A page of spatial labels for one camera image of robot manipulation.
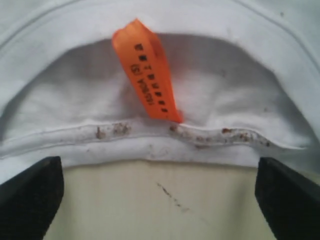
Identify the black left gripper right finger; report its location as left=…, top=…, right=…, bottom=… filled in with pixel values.
left=254, top=157, right=320, bottom=240

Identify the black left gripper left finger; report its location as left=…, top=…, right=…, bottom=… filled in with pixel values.
left=0, top=156, right=65, bottom=240

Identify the white t-shirt red lettering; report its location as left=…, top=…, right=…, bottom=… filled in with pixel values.
left=0, top=0, right=320, bottom=172

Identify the orange clothing tag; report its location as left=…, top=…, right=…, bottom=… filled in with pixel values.
left=111, top=19, right=183, bottom=123

